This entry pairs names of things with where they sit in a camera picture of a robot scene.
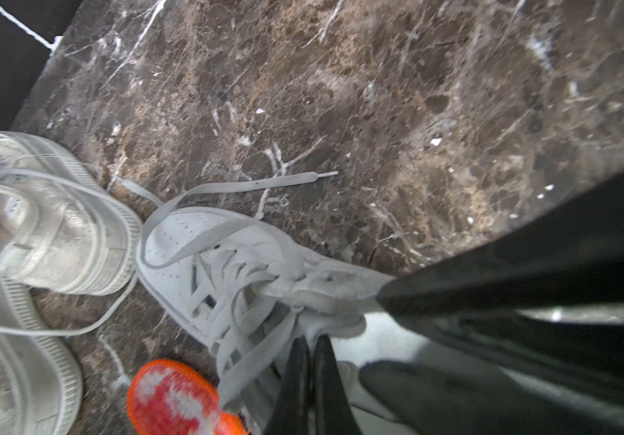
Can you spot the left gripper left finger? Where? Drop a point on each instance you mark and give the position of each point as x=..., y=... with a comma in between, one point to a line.
x=290, y=416

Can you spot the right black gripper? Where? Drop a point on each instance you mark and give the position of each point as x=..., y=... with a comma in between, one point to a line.
x=546, y=300

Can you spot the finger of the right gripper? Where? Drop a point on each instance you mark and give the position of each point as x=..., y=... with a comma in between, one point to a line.
x=438, y=402

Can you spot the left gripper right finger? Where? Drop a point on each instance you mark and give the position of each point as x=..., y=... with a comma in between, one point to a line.
x=333, y=415

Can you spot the white sneaker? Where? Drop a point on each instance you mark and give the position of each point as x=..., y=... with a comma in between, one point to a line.
x=246, y=290

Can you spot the beige lace sneaker one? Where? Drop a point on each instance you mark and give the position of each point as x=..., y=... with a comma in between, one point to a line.
x=60, y=230
x=41, y=385

